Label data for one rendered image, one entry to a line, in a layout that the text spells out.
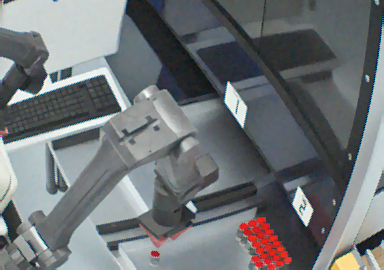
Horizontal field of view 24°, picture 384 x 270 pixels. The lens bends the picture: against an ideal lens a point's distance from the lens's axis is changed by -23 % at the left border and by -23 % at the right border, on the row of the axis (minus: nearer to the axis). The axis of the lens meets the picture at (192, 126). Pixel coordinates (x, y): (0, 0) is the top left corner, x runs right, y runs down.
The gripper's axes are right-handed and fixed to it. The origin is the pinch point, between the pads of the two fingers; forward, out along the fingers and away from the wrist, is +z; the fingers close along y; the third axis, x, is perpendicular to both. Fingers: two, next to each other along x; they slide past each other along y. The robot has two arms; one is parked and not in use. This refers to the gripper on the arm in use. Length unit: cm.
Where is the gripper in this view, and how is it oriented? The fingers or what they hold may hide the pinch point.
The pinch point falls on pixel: (164, 240)
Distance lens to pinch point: 222.8
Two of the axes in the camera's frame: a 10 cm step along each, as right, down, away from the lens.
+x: -6.6, -5.9, 4.7
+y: 7.5, -4.4, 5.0
